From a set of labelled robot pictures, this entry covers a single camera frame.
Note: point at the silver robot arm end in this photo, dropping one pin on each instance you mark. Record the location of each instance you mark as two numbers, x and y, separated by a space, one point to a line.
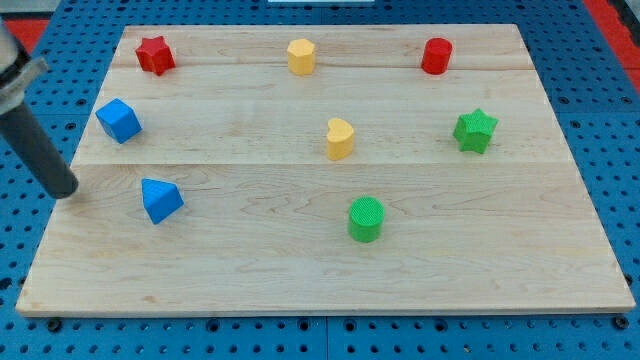
18 70

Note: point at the blue triangle block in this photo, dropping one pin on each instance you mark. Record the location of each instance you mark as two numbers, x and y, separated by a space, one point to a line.
160 199

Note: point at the light wooden board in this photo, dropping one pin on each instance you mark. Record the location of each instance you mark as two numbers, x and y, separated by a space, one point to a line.
264 226

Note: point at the yellow heart block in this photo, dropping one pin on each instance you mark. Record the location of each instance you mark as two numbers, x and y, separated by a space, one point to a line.
339 139

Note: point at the green cylinder block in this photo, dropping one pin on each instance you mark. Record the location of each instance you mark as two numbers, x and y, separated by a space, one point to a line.
366 216

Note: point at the yellow hexagon block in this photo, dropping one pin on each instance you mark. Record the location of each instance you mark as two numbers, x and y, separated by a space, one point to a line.
301 57

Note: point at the green star block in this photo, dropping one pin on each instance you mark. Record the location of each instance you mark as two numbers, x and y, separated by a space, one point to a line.
474 131

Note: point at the red cylinder block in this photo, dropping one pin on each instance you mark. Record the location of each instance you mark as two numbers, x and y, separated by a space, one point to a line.
436 56

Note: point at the red star block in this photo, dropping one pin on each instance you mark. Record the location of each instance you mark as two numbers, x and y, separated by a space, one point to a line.
154 55

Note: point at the blue cube block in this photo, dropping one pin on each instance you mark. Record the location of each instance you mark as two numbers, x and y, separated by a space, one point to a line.
118 120

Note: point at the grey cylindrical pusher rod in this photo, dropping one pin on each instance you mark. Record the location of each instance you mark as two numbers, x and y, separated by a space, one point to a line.
22 131

